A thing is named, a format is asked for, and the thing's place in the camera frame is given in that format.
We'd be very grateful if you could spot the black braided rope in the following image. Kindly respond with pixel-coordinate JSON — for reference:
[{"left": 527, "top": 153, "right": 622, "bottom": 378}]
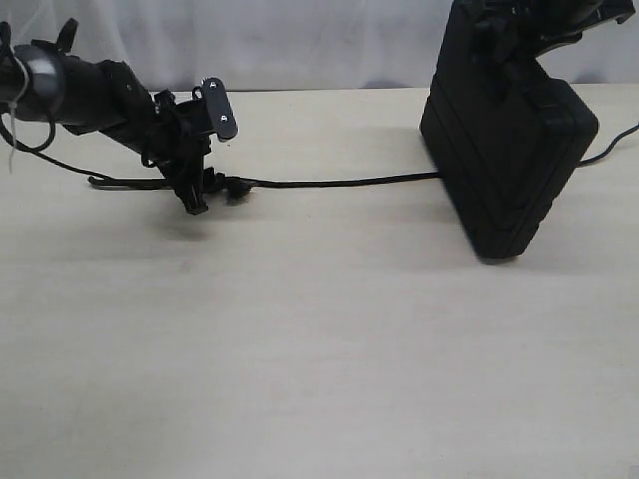
[{"left": 87, "top": 119, "right": 639, "bottom": 206}]

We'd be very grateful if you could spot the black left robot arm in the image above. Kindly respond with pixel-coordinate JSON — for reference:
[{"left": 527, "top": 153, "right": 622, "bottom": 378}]
[{"left": 1, "top": 19, "right": 251, "bottom": 215}]

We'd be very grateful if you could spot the black plastic carrying case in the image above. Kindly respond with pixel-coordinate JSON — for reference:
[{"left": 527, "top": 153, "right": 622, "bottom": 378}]
[{"left": 420, "top": 1, "right": 599, "bottom": 260}]

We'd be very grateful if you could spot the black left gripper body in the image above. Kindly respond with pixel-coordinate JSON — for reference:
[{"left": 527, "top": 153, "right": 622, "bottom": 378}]
[{"left": 102, "top": 60, "right": 238, "bottom": 162}]

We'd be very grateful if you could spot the white cable tie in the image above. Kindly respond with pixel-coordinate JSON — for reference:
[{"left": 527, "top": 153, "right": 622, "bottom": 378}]
[{"left": 6, "top": 45, "right": 31, "bottom": 175}]

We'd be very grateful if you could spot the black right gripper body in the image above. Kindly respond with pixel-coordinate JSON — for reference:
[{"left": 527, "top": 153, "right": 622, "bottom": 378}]
[{"left": 512, "top": 0, "right": 630, "bottom": 55}]

